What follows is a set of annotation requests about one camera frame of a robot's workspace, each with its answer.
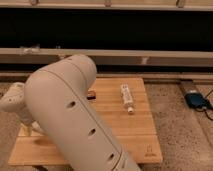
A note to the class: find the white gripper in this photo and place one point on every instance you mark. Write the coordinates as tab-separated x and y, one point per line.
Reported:
28	122

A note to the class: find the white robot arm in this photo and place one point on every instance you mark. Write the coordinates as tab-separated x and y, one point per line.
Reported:
55	96

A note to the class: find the small dark brown object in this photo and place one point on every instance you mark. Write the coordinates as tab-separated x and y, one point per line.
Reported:
91	94

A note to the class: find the white plastic bottle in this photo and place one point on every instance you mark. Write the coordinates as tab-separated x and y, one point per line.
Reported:
127	98

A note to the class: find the blue foot pedal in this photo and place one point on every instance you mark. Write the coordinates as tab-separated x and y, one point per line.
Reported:
195	100

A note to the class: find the wooden shelf rail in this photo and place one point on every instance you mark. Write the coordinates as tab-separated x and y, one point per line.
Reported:
109	57

